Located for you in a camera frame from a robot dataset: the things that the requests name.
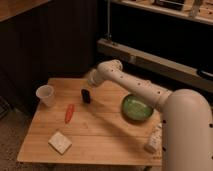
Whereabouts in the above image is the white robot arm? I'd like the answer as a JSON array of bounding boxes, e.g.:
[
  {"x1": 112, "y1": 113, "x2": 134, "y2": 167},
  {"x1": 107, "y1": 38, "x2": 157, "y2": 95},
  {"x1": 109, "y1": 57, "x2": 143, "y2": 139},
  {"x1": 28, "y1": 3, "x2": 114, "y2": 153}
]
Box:
[{"x1": 88, "y1": 60, "x2": 213, "y2": 171}]

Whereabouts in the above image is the black eraser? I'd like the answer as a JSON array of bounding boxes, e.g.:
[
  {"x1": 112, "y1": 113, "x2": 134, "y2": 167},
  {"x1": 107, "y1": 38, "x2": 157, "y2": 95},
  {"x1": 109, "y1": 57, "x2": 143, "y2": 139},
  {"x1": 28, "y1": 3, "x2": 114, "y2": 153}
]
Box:
[{"x1": 81, "y1": 89, "x2": 91, "y2": 103}]

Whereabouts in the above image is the green bowl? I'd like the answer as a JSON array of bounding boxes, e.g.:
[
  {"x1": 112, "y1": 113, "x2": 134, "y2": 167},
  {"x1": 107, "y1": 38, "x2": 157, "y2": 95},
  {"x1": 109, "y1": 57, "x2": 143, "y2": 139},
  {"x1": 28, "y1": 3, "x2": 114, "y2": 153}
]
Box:
[{"x1": 121, "y1": 94, "x2": 154, "y2": 121}]

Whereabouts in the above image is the orange carrot toy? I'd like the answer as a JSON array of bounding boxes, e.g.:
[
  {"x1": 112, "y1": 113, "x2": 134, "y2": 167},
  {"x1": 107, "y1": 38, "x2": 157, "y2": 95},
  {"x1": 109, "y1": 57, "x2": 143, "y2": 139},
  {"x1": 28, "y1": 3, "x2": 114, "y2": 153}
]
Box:
[{"x1": 65, "y1": 104, "x2": 75, "y2": 124}]

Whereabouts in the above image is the wooden table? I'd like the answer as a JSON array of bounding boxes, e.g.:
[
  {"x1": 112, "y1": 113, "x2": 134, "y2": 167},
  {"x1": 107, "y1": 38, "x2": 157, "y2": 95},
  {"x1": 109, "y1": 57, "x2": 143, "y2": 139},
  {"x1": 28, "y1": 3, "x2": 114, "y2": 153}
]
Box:
[{"x1": 17, "y1": 78, "x2": 161, "y2": 166}]

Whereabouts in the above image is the metal pole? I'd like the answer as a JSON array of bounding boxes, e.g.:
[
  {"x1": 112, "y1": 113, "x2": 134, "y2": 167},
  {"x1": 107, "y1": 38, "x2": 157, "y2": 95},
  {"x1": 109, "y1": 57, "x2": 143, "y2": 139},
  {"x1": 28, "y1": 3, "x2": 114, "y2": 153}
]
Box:
[{"x1": 107, "y1": 0, "x2": 111, "y2": 41}]

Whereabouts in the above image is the clear plastic cup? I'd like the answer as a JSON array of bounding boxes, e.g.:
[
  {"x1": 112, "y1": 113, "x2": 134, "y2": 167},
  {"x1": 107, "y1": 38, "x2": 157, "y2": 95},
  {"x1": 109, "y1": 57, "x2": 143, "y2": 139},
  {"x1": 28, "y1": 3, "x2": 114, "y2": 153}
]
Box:
[{"x1": 36, "y1": 85, "x2": 55, "y2": 107}]

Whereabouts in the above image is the wooden bench beam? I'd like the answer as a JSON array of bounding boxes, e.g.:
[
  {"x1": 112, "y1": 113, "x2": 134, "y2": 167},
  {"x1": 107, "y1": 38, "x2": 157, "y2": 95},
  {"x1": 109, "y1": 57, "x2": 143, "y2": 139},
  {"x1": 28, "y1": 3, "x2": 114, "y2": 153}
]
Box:
[{"x1": 97, "y1": 38, "x2": 213, "y2": 93}]

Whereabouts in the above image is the beige sponge block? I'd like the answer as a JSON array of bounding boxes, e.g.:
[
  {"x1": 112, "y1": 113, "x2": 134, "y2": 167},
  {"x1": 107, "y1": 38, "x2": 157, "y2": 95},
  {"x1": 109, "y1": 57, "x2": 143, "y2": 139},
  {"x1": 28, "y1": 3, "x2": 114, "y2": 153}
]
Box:
[{"x1": 48, "y1": 131, "x2": 72, "y2": 155}]

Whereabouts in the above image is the white plastic bottle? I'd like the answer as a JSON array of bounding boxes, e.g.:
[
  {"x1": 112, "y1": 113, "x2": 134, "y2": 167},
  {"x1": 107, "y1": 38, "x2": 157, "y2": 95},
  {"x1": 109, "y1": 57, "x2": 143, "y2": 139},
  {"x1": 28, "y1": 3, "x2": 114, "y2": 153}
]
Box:
[{"x1": 145, "y1": 123, "x2": 162, "y2": 153}]

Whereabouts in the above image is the wooden shelf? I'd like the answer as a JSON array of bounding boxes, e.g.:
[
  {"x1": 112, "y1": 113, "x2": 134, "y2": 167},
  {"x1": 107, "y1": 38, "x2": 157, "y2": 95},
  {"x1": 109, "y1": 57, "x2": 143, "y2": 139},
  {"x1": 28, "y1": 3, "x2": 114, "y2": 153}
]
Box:
[{"x1": 111, "y1": 0, "x2": 213, "y2": 26}]

